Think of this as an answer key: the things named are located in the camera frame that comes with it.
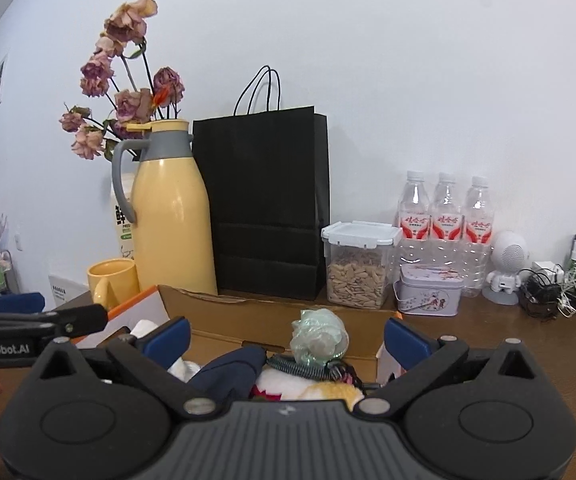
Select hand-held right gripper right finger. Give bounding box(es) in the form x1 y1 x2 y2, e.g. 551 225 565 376
357 318 545 417

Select white milk carton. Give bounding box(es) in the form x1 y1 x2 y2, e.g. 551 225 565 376
112 172 136 261

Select white robot speaker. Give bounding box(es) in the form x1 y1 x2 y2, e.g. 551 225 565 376
483 230 530 306

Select yellow mug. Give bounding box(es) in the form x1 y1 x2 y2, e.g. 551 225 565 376
86 258 141 311

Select black coiled cord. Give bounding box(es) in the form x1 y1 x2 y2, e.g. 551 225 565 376
267 355 339 382

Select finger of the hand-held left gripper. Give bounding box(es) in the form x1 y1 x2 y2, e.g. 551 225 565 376
0 292 46 315
0 304 109 343

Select white card on wall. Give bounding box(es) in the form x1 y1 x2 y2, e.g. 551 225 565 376
48 273 91 309

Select navy blue pouch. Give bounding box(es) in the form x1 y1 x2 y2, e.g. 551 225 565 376
188 345 269 403

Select orange printed cardboard box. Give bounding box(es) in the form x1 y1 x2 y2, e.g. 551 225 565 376
75 284 409 401

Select clear water bottle red label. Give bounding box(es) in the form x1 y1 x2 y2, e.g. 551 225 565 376
394 170 432 267
430 172 465 268
462 176 497 297

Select dried pink rose bouquet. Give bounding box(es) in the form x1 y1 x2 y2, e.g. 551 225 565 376
59 0 186 161

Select white charger plug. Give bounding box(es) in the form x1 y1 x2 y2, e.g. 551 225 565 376
530 260 567 287

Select clear seed container white lid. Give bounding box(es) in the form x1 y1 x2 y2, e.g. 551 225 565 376
321 221 403 309

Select white face mask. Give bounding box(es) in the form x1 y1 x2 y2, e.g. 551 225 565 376
130 319 202 382

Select yellow thermos jug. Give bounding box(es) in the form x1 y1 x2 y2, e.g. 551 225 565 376
112 119 219 297

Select printed tin box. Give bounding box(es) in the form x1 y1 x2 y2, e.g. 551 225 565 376
393 263 465 317

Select black paper bag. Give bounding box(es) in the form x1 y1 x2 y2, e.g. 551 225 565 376
192 65 331 302

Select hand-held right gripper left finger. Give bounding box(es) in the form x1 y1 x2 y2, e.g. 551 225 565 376
32 316 217 417

